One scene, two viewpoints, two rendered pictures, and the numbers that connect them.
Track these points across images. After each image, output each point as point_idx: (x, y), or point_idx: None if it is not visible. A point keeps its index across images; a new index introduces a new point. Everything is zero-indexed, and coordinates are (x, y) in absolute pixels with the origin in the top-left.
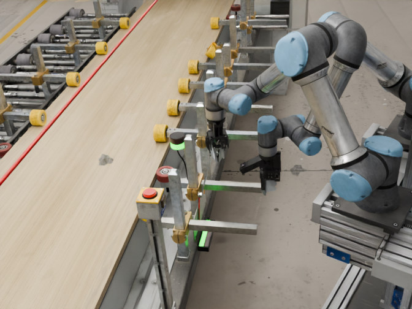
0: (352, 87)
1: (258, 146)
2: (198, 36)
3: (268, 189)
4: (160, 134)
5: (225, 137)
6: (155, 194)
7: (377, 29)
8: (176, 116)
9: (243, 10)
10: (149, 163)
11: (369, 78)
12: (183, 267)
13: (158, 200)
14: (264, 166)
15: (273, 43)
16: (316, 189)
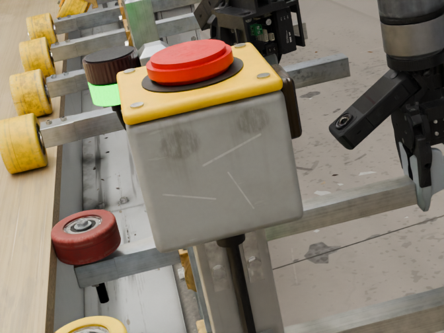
0: (336, 97)
1: (389, 30)
2: (22, 8)
3: (438, 181)
4: (22, 141)
5: (289, 2)
6: (232, 57)
7: (321, 15)
8: (47, 117)
9: None
10: (15, 224)
11: (356, 77)
12: None
13: (275, 73)
14: (417, 100)
15: (168, 37)
16: (384, 275)
